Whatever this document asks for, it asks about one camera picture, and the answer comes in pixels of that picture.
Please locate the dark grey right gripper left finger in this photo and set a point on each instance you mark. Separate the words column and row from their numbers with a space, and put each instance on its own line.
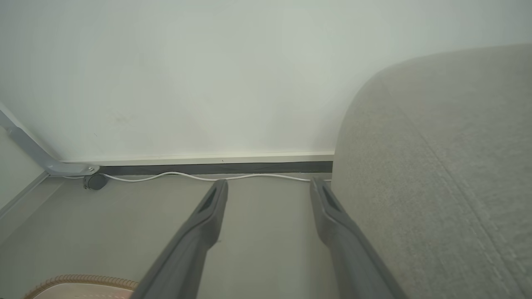
column 191, row 245

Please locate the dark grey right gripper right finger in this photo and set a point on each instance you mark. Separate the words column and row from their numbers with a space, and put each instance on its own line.
column 349, row 249

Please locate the light grey fabric sofa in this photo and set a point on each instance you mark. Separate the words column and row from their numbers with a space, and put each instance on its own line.
column 449, row 174

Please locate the dark grey skirting board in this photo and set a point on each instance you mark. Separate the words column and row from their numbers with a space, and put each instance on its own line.
column 216, row 167

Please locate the dark grey caster wheel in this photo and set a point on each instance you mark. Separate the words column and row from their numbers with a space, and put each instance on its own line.
column 95, row 182

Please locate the cream perforated laundry basket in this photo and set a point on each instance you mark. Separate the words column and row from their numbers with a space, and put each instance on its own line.
column 83, row 288

